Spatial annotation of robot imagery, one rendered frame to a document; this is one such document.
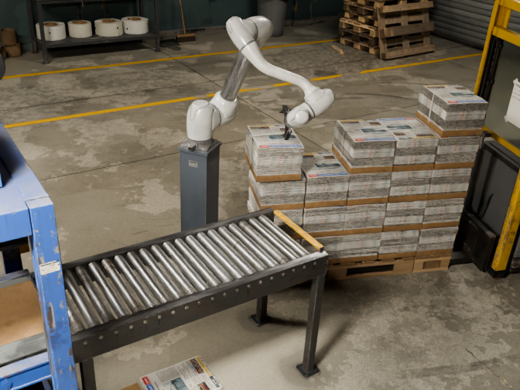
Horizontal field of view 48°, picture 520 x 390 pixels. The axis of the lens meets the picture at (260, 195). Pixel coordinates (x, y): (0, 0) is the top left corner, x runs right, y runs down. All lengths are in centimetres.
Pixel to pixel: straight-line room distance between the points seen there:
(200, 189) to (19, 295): 137
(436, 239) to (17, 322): 285
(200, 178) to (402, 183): 133
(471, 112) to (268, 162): 134
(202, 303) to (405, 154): 180
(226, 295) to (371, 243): 162
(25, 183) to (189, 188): 180
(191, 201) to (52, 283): 182
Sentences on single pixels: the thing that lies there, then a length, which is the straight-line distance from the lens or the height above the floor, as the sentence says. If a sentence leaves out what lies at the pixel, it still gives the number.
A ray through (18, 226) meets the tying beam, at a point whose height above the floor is 150.
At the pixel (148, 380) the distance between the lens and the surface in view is 345.
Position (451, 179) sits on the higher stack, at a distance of 417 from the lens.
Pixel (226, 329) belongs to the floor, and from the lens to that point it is 376.
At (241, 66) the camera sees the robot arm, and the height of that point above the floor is 149.
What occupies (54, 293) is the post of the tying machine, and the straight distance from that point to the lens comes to 213.
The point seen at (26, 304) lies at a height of 80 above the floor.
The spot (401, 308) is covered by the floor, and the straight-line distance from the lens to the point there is 411.
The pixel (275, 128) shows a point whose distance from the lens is 380.
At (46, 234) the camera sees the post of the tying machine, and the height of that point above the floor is 145.
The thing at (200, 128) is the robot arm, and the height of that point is 114.
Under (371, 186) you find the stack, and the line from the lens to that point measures 392.
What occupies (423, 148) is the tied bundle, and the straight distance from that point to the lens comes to 395.
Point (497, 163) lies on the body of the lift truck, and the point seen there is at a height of 71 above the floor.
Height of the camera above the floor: 248
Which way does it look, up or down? 28 degrees down
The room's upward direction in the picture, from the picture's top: 3 degrees clockwise
